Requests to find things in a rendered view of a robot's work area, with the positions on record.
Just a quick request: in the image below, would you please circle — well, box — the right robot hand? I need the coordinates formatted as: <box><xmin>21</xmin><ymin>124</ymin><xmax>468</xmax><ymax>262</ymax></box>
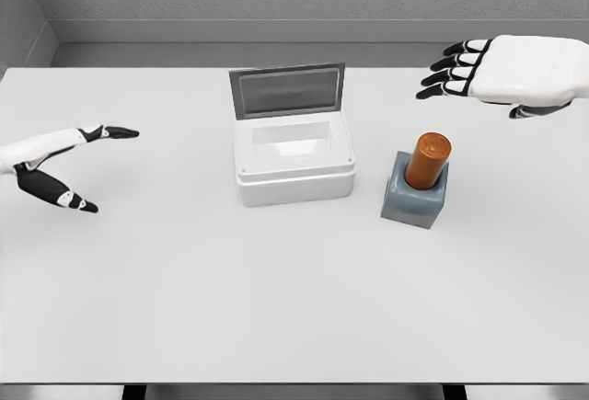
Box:
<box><xmin>415</xmin><ymin>34</ymin><xmax>589</xmax><ymax>120</ymax></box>

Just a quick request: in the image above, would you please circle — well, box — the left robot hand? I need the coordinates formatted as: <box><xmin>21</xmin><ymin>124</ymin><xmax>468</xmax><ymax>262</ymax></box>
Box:
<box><xmin>0</xmin><ymin>124</ymin><xmax>141</xmax><ymax>215</ymax></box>

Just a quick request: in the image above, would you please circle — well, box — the orange-brown cylinder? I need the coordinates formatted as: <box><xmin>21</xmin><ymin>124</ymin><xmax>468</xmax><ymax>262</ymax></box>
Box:
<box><xmin>404</xmin><ymin>131</ymin><xmax>454</xmax><ymax>190</ymax></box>

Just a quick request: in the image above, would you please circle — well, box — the grey-blue square holder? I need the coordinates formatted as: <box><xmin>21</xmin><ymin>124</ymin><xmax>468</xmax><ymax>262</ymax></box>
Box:
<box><xmin>379</xmin><ymin>150</ymin><xmax>449</xmax><ymax>231</ymax></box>

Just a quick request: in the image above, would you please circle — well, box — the white box with grey lid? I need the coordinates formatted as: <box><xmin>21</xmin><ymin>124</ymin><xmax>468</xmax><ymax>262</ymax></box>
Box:
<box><xmin>228</xmin><ymin>61</ymin><xmax>358</xmax><ymax>209</ymax></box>

